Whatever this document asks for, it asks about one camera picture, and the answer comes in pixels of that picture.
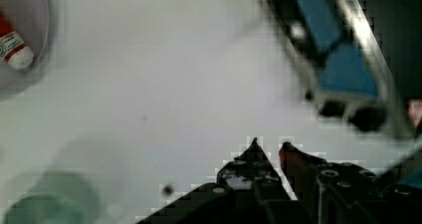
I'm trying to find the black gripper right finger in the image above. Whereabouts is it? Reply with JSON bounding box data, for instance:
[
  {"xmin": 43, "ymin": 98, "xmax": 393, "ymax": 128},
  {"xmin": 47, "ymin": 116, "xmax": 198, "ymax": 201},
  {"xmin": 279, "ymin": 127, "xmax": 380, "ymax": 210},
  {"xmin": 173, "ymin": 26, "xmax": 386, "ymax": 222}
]
[{"xmin": 279, "ymin": 142, "xmax": 421, "ymax": 224}]

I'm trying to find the grey round plate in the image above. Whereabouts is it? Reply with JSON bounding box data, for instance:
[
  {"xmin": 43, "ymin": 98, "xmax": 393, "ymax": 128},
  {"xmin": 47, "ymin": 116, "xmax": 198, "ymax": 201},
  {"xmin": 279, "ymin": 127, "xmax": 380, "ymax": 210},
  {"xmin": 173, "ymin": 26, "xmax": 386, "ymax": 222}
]
[{"xmin": 0, "ymin": 0, "xmax": 50, "ymax": 91}]

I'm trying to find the red ketchup bottle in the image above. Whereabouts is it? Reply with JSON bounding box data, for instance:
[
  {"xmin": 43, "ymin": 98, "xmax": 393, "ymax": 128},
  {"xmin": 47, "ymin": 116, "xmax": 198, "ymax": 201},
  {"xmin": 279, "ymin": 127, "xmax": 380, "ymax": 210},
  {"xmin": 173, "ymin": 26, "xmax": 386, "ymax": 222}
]
[{"xmin": 0, "ymin": 15, "xmax": 35, "ymax": 70}]

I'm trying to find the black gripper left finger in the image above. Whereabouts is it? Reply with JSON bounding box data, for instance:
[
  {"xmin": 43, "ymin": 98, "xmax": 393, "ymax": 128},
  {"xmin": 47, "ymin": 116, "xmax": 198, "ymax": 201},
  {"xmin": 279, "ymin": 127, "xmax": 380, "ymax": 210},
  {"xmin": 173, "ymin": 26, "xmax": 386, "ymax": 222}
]
[{"xmin": 217, "ymin": 137, "xmax": 291, "ymax": 224}]

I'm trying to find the green mug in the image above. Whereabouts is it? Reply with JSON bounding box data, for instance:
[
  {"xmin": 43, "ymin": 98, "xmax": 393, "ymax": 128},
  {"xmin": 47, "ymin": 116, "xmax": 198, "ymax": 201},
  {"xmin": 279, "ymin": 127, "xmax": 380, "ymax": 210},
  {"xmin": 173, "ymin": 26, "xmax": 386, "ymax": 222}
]
[{"xmin": 1, "ymin": 171, "xmax": 101, "ymax": 224}]

